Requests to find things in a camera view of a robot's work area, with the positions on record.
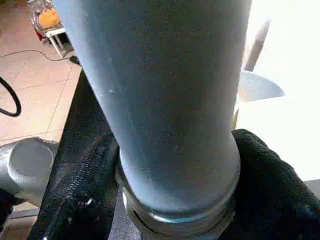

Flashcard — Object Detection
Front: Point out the thick black hose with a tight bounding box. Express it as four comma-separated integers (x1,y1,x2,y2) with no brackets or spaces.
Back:
0,76,23,118

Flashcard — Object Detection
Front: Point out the small white stool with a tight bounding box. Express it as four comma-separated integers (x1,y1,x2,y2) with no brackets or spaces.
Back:
37,24,76,59

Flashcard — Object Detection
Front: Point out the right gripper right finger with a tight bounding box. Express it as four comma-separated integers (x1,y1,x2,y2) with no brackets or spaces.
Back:
217,128,320,240

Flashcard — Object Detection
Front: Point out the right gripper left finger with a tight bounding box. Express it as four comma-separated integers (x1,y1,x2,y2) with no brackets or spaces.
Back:
26,131,121,240

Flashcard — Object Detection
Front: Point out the orange round object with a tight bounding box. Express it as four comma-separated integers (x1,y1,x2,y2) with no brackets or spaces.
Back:
37,8,61,29

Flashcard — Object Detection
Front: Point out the white plastic table top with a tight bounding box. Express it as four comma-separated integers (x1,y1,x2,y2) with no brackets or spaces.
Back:
231,0,320,193

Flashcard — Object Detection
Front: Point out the thin floor cable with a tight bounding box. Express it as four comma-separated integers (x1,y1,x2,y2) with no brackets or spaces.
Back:
0,48,81,66

